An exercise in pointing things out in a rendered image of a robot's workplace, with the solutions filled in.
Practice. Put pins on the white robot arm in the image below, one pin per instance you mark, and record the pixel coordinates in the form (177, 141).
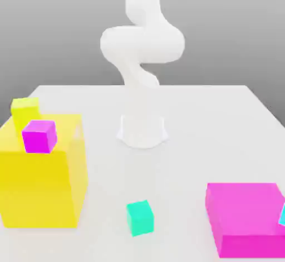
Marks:
(142, 44)

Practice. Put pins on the small cyan cube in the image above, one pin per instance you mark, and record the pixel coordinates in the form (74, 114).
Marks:
(283, 217)

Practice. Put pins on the small teal cube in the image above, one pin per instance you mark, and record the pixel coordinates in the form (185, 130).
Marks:
(140, 219)

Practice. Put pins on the small magenta cube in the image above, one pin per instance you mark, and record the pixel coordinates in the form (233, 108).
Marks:
(37, 138)

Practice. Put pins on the small yellow-green cube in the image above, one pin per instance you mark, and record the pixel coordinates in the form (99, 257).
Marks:
(22, 113)

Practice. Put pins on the large yellow box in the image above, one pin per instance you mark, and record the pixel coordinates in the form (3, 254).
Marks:
(37, 188)

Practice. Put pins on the large pink box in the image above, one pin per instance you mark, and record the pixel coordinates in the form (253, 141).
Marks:
(245, 213)

